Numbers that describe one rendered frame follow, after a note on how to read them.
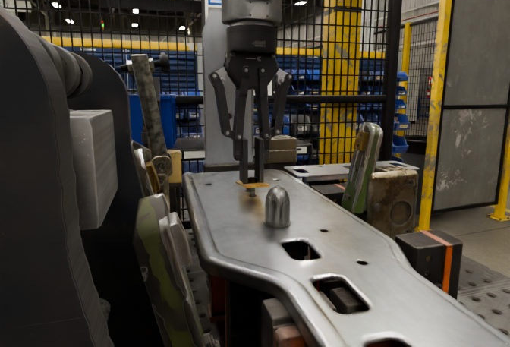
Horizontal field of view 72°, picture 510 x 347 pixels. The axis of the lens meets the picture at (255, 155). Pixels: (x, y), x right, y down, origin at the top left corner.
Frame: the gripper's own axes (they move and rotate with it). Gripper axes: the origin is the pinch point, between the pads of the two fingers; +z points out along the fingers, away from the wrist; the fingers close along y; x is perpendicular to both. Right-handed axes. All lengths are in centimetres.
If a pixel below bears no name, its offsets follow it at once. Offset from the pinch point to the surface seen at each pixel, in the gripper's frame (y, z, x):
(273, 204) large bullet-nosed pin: -0.8, 2.7, -14.4
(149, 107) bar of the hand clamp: -15.2, -8.7, -2.2
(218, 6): 4, -35, 54
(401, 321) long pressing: 2.5, 5.5, -34.2
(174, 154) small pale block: -11.7, -0.5, 5.7
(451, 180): 226, 64, 188
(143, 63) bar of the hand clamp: -15.6, -14.6, -2.2
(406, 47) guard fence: 280, -63, 333
